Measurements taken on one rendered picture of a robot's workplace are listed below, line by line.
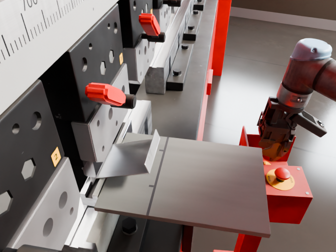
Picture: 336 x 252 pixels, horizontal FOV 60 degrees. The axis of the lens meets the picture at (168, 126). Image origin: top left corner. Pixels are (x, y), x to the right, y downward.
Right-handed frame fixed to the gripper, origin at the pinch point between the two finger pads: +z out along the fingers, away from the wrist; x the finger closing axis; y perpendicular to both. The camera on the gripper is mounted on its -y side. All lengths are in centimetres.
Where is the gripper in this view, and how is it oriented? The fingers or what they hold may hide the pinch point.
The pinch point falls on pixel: (274, 157)
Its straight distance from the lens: 91.9
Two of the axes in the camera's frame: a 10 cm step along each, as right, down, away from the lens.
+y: -9.9, -1.1, 0.1
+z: -0.8, 7.7, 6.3
